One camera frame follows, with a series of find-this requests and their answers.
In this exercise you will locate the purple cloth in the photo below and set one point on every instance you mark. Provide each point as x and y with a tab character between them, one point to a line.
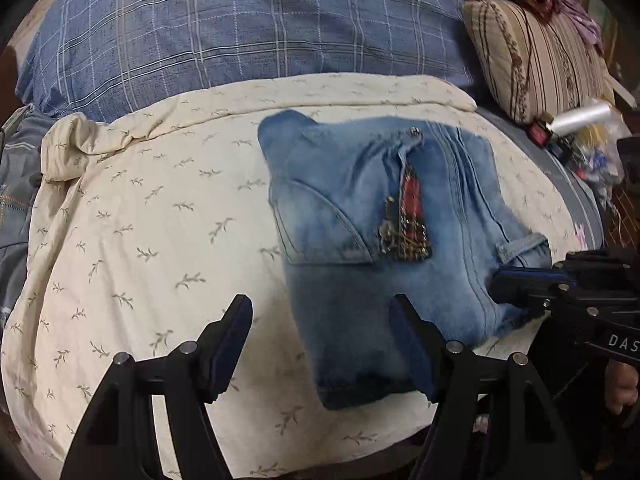
575	10

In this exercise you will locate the blue plaid bedspread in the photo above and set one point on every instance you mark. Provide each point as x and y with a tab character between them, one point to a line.
250	35

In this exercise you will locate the striped beige pillow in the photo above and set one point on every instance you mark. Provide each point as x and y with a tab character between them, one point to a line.
540	60

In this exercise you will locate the cream leaf-print blanket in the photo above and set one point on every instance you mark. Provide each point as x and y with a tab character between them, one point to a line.
150	210

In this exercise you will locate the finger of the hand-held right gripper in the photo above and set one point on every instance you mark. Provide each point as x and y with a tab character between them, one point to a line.
530	280

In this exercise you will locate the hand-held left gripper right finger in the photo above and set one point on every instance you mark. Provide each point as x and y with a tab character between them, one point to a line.
411	345

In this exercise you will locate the brown wooden headboard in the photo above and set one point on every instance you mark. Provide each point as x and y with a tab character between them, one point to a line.
7	70

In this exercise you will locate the blue denim pants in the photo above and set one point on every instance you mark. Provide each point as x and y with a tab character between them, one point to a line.
340	190

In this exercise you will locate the white plastic roll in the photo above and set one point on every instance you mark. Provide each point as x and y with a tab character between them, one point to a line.
585	115

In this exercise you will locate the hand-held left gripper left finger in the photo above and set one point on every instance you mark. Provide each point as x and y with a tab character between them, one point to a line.
234	340

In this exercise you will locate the red and black small box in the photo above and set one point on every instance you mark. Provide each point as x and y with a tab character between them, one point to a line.
539	132

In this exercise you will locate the bag of colourful small things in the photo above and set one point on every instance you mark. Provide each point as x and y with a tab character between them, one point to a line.
590	160

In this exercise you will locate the person's right hand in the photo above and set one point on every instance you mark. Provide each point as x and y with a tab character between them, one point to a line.
625	390

